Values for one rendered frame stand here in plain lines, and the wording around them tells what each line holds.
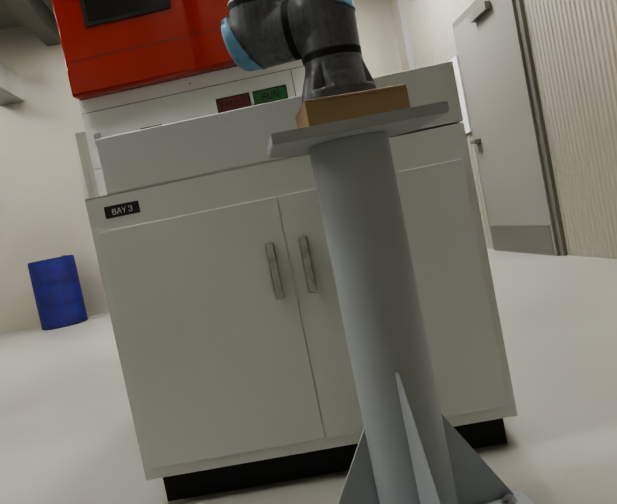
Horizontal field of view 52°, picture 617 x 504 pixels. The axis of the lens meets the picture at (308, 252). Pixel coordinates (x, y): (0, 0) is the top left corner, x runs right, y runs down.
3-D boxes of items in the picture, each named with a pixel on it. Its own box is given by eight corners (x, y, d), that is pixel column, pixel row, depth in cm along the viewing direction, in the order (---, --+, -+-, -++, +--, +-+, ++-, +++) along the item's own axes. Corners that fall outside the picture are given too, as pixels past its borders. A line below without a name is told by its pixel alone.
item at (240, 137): (119, 195, 167) (108, 143, 167) (322, 153, 164) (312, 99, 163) (106, 194, 158) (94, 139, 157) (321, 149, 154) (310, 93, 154)
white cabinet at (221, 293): (204, 427, 225) (156, 203, 221) (472, 379, 219) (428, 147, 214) (149, 514, 161) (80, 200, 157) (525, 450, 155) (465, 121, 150)
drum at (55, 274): (93, 317, 739) (79, 252, 734) (82, 323, 688) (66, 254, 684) (49, 326, 734) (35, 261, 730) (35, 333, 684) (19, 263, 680)
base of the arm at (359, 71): (390, 90, 120) (381, 38, 120) (316, 99, 116) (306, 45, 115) (361, 106, 135) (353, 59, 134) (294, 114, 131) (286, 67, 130)
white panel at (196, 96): (105, 213, 225) (80, 101, 222) (329, 167, 219) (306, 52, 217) (101, 213, 221) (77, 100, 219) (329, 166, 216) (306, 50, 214)
